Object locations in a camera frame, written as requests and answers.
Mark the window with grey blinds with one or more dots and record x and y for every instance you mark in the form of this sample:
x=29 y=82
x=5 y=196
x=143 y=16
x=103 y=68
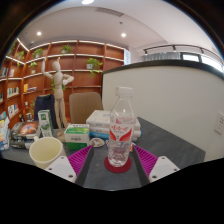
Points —
x=196 y=56

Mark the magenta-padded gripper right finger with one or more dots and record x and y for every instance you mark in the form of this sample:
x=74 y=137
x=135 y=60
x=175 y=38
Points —
x=163 y=166

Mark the white wall socket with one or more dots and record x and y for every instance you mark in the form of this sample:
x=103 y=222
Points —
x=220 y=123

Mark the flat round red coaster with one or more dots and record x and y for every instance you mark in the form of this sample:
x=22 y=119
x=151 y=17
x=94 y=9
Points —
x=117 y=169

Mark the green white drink carton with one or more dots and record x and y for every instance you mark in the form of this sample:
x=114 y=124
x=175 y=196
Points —
x=45 y=123

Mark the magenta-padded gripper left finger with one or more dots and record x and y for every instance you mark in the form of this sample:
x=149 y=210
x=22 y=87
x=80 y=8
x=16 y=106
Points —
x=63 y=166

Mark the cream plastic mug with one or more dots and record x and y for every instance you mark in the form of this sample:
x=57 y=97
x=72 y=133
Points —
x=45 y=151

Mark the small round printed badge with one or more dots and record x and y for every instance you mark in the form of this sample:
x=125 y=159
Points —
x=97 y=142

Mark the wooden artist mannequin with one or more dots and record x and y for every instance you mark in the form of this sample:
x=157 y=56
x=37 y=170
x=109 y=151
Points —
x=58 y=86

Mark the brown chair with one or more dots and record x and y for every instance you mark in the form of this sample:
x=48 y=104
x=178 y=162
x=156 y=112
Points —
x=85 y=106

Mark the wooden shelf unit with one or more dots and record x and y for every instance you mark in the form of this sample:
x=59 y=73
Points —
x=83 y=76

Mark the dark blue chair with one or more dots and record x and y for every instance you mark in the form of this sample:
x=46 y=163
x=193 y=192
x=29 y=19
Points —
x=45 y=105

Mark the green white box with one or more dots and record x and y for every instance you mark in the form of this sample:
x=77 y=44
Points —
x=76 y=136

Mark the clear plastic water bottle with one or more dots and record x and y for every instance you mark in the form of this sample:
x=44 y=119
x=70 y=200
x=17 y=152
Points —
x=120 y=133

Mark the white paper pack stack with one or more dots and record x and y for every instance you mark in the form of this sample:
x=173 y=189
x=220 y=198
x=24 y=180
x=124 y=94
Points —
x=98 y=123

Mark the dark book stack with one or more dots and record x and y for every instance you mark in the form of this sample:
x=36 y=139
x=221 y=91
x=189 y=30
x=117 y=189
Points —
x=25 y=131

